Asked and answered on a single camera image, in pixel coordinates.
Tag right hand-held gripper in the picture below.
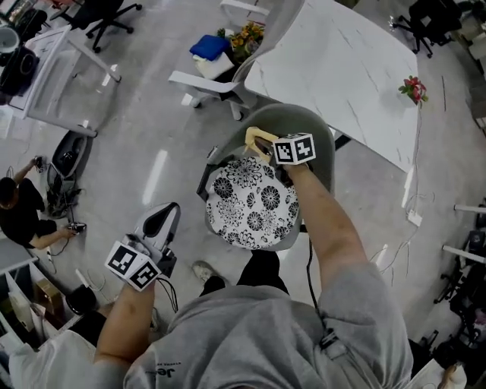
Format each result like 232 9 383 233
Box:
253 131 317 178

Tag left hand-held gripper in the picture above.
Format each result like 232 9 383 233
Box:
104 202 181 293

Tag yellow cleaning cloth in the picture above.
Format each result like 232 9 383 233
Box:
245 126 281 153

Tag grey chair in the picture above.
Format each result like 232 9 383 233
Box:
196 103 337 252

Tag person's right forearm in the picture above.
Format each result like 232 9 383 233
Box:
286 163 371 297

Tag person's left forearm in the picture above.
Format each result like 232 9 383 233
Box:
93 283 156 365

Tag white office chair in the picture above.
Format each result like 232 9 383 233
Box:
168 0 305 122

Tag black office chair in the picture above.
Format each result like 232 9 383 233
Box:
432 261 486 346
49 0 144 54
393 0 463 59

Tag person's left white shoe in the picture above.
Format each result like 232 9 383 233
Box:
191 260 221 284

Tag black and white floral cushion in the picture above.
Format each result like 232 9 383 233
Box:
206 157 301 251

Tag person's left leg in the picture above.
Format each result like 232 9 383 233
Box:
199 275 227 297

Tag person's leg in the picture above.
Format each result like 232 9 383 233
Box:
237 249 289 296
199 275 227 297

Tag white folded cloth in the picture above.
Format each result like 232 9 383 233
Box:
191 52 235 80

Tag white marble table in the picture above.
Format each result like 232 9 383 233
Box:
245 0 419 174

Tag black round bin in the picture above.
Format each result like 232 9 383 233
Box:
65 285 98 315

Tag person's right leg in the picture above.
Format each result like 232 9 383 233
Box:
237 249 289 296

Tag orange flower bouquet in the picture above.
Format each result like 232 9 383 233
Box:
216 21 265 64

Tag blue folded cloth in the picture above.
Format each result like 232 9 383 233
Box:
188 34 231 61

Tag grey hard-shell equipment backpack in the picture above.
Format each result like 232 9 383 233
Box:
45 129 94 220

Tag brown cardboard box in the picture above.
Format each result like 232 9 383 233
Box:
33 279 64 324

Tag person's grey T-shirt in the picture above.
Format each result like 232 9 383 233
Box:
93 261 415 389

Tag white shelving unit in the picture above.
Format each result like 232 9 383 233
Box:
0 256 77 350

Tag potted red flowers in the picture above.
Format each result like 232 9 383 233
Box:
397 74 429 106

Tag white paper bag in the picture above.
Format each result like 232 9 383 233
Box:
7 292 37 334

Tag white desk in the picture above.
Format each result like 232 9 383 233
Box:
7 24 122 138

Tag black shirt clip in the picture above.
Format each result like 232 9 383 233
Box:
318 330 340 350

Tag black round device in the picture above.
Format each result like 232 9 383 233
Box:
0 45 41 96

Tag white round lamp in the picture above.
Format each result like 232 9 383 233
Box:
0 26 20 56

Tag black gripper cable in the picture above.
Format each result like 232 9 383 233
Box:
156 276 179 313
305 241 326 322

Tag white metal desk frame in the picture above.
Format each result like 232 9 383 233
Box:
442 204 486 267

